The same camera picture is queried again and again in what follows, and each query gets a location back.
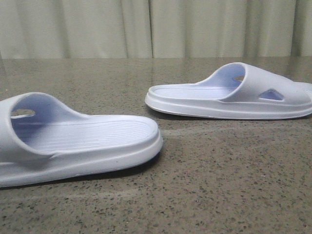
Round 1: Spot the light blue slipper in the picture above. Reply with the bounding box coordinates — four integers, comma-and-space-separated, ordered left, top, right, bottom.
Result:
145, 62, 312, 119
0, 93, 163, 187

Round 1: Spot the pale green curtain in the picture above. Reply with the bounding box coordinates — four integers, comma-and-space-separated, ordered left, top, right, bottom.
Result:
0, 0, 312, 59

